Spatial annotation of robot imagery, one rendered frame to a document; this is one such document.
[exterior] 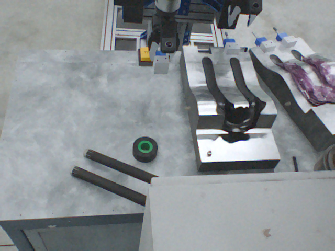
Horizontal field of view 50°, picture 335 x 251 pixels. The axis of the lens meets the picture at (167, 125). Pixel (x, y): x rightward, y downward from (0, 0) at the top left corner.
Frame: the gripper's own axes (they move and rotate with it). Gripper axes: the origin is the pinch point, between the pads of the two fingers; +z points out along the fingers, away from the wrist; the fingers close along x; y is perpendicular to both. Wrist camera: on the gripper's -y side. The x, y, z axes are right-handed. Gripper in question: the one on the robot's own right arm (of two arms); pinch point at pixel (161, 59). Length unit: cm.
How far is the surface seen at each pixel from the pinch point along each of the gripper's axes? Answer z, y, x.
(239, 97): 2.7, -14.6, -25.5
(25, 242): 39, -47, 46
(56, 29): 95, 134, 58
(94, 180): 10.9, -39.6, 22.3
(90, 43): 95, 119, 32
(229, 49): 4.0, 10.1, -27.2
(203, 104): 1.5, -18.9, -11.9
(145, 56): 11.3, 14.1, 3.7
